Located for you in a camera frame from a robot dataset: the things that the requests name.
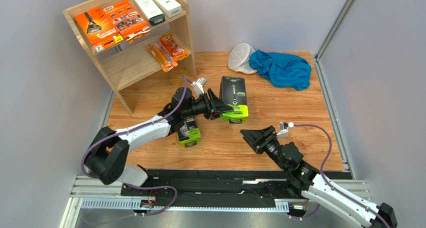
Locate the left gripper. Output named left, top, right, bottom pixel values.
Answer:
left=182, top=89, right=234, bottom=121

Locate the green black razor pack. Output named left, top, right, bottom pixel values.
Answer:
left=220, top=76, right=249, bottom=124
left=177, top=116, right=202, bottom=147

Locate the orange razor bag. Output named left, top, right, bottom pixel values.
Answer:
left=160, top=32, right=189, bottom=61
left=145, top=40, right=178, bottom=72

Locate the white razor box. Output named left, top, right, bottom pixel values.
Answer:
left=134, top=0, right=166, bottom=26
left=153, top=0, right=183, bottom=18

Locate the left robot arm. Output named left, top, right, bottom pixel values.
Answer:
left=81, top=87, right=233, bottom=187

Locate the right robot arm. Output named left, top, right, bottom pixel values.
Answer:
left=240, top=122, right=398, bottom=228

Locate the wooden two-tier shelf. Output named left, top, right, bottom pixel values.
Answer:
left=63, top=0, right=197, bottom=115

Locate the white mesh bag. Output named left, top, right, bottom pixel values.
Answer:
left=227, top=43, right=257, bottom=75

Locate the blue cloth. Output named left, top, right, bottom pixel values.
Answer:
left=249, top=50, right=312, bottom=91

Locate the orange razor cartridge box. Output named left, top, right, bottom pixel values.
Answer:
left=103, top=0, right=151, bottom=44

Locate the orange razor box left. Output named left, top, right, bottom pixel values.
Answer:
left=75, top=7, right=124, bottom=52

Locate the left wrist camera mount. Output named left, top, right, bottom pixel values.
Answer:
left=190, top=77, right=207, bottom=96

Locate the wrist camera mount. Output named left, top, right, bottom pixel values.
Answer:
left=276, top=122, right=294, bottom=139
left=190, top=77, right=207, bottom=96

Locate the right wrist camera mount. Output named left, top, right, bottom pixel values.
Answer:
left=276, top=122, right=294, bottom=139

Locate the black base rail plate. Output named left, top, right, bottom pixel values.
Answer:
left=120, top=169, right=303, bottom=208

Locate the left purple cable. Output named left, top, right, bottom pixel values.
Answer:
left=80, top=74, right=194, bottom=219

